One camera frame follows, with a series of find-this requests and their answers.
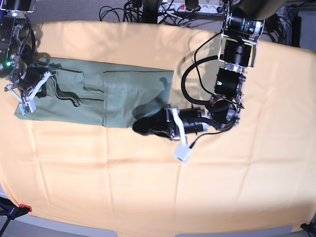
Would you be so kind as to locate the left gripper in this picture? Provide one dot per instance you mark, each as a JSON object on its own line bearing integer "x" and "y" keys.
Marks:
{"x": 162, "y": 123}

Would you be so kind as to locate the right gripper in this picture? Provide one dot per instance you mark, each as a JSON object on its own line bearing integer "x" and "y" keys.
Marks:
{"x": 28, "y": 76}

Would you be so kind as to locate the green T-shirt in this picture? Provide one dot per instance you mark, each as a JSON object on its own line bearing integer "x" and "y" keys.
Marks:
{"x": 95, "y": 93}

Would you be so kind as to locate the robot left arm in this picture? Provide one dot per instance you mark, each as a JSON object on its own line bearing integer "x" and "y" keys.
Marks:
{"x": 242, "y": 26}

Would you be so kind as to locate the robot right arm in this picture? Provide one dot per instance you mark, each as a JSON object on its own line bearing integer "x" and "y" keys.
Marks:
{"x": 17, "y": 48}

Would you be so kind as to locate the yellow table cloth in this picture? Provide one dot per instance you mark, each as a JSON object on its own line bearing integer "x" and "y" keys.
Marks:
{"x": 259, "y": 175}

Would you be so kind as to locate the white power strip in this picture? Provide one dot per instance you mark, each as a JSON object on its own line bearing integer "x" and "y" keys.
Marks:
{"x": 181, "y": 10}

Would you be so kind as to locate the blue red clamp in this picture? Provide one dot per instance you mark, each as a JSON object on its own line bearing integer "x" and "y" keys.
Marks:
{"x": 11, "y": 211}

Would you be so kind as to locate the black clamp right corner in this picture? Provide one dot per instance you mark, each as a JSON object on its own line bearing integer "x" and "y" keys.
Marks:
{"x": 309, "y": 228}

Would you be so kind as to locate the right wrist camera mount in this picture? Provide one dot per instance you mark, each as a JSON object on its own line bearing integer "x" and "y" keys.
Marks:
{"x": 26, "y": 97}

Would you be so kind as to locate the black centre stand post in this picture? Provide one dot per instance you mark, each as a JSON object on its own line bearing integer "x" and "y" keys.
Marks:
{"x": 150, "y": 11}

